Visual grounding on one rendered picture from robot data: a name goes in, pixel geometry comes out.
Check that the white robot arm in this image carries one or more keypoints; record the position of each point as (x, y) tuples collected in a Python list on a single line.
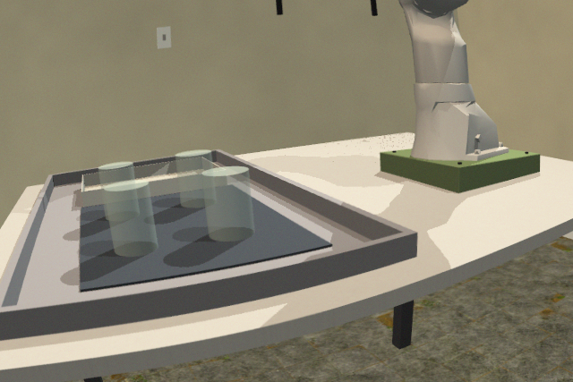
[(448, 122)]

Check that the clear glass cylinder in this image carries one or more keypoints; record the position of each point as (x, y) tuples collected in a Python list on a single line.
[(189, 166), (131, 219), (114, 173), (228, 203)]

